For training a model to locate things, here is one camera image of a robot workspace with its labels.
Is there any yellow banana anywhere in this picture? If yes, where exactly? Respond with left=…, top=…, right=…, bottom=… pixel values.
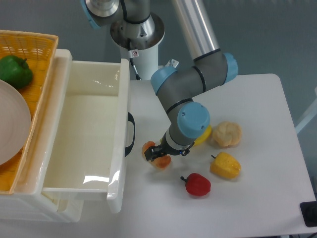
left=194, top=125, right=212, bottom=146

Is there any red bell pepper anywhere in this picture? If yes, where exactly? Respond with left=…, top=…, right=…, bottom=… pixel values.
left=180, top=173, right=211, bottom=196

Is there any beige round plate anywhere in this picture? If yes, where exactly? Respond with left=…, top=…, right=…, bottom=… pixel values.
left=0, top=81, right=31, bottom=164

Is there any black device at table edge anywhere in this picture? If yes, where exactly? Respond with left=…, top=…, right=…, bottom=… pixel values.
left=300, top=201, right=317, bottom=227

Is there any black drawer handle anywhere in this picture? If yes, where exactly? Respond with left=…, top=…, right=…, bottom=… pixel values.
left=125, top=112, right=136, bottom=157

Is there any green bell pepper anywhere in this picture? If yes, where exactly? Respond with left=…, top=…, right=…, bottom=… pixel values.
left=0, top=55, right=33, bottom=89

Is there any orange woven basket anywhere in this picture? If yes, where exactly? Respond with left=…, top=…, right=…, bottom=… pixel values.
left=0, top=30, right=58, bottom=195

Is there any white open drawer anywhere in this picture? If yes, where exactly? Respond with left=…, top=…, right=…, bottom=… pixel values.
left=43, top=59, right=130, bottom=213

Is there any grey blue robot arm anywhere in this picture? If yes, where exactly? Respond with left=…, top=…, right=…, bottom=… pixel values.
left=81, top=0, right=238, bottom=161

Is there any orange square bread loaf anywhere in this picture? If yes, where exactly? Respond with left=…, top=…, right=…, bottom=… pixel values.
left=142, top=141, right=172, bottom=170

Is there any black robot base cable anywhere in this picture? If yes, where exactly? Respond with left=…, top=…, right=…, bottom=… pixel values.
left=126, top=38, right=142, bottom=80

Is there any white metal mounting bracket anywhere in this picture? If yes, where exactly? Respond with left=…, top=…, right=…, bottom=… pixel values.
left=158, top=59, right=179, bottom=75

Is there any yellow bell pepper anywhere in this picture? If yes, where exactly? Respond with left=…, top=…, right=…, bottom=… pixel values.
left=210, top=152, right=241, bottom=179

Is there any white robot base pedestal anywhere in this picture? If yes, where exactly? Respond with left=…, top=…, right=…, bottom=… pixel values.
left=110, top=13, right=165, bottom=80

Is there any round knotted bread roll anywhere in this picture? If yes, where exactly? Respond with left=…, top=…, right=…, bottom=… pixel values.
left=212, top=121, right=242, bottom=147

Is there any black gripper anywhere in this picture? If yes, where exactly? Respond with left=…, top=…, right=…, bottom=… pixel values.
left=144, top=138, right=194, bottom=161

